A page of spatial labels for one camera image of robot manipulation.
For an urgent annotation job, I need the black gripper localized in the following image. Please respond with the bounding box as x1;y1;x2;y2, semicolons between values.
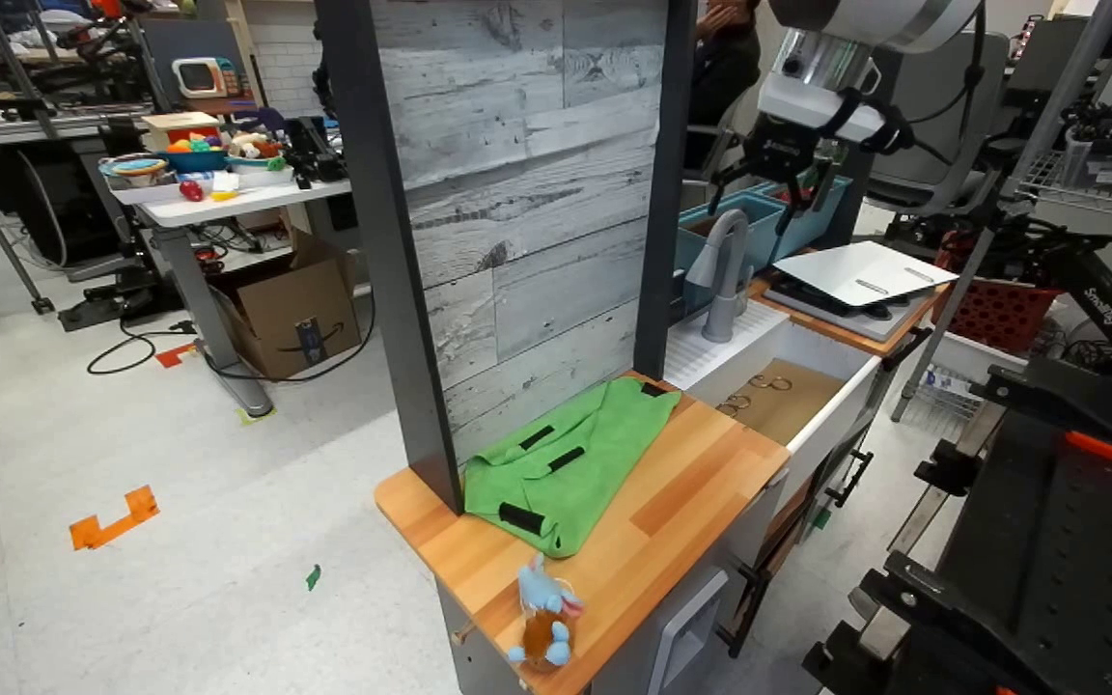
707;119;846;243

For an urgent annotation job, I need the grey curved faucet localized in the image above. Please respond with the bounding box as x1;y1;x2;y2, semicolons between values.
700;205;755;348

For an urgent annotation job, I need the cardboard sheet in sink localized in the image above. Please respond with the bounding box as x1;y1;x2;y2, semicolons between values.
715;353;846;447

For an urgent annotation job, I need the white sink basin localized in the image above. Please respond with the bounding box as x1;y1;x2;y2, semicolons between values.
662;298;884;501

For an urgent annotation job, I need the blue plastic bin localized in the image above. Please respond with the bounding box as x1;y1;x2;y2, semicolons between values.
674;187;792;285

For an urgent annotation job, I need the blue bin with red items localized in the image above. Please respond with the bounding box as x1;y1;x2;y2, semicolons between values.
772;168;861;259

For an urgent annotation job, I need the white flat tray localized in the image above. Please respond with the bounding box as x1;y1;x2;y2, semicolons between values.
767;234;961;313

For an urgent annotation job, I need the person in black clothes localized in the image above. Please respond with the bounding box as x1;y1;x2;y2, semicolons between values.
687;0;765;133

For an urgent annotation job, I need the wooden side counter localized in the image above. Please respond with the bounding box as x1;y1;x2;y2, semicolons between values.
745;275;953;361

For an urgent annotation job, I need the grey office chair back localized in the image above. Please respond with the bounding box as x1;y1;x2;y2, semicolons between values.
880;23;1011;199

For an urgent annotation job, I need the grey wood backsplash panel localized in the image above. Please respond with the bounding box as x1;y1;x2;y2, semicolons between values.
368;0;674;464

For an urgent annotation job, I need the red plastic crate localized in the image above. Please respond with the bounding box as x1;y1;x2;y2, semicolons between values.
948;275;1065;357

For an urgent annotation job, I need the wooden countertop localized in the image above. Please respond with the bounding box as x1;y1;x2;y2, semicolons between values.
375;375;795;695

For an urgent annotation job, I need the green cloth with black strips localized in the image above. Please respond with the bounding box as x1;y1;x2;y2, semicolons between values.
460;375;683;564

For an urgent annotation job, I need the blue plush toy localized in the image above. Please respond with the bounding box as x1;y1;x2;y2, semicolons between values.
500;555;585;676

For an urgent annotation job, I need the cardboard box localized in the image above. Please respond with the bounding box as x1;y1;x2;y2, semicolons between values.
221;250;368;387

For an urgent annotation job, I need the white table with grey leg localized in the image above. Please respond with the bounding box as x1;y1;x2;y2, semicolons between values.
109;167;357;424

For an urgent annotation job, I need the colourful toys pile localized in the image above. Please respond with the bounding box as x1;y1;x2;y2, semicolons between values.
132;102;293;181

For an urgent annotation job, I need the orange floor tape mark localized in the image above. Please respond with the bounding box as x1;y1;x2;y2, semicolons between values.
65;481;166;555

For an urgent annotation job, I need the narrow black frame post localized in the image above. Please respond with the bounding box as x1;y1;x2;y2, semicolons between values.
629;0;704;382

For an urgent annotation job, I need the black cabinet handle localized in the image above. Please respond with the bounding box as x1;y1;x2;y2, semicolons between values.
823;447;880;514

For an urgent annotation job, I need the wide black frame post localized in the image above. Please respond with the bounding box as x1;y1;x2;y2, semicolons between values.
320;0;467;514

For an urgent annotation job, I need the grey cabinet door handle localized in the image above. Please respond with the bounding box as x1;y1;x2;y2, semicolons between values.
648;567;733;695

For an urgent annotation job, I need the black stand with orange handle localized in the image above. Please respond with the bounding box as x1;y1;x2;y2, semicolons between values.
799;349;1112;695

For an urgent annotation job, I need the black floor cable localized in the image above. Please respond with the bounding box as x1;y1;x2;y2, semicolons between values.
81;322;200;382

